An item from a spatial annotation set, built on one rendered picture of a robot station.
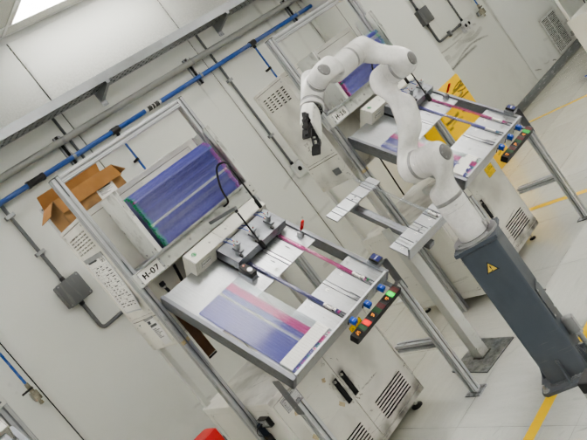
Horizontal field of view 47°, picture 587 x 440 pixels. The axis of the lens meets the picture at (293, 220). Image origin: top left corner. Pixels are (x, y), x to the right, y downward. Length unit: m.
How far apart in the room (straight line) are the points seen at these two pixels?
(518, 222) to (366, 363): 1.50
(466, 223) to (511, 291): 0.32
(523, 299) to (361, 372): 0.86
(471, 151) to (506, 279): 1.15
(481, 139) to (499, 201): 0.50
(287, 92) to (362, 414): 1.81
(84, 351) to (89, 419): 0.40
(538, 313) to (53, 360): 2.78
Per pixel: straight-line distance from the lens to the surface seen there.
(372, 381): 3.25
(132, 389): 4.43
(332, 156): 3.92
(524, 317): 2.82
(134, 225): 2.95
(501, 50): 7.83
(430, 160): 2.58
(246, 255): 2.99
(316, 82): 2.35
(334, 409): 3.11
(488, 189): 4.13
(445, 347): 3.16
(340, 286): 2.92
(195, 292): 2.95
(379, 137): 3.78
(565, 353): 2.91
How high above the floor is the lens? 1.55
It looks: 8 degrees down
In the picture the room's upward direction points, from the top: 37 degrees counter-clockwise
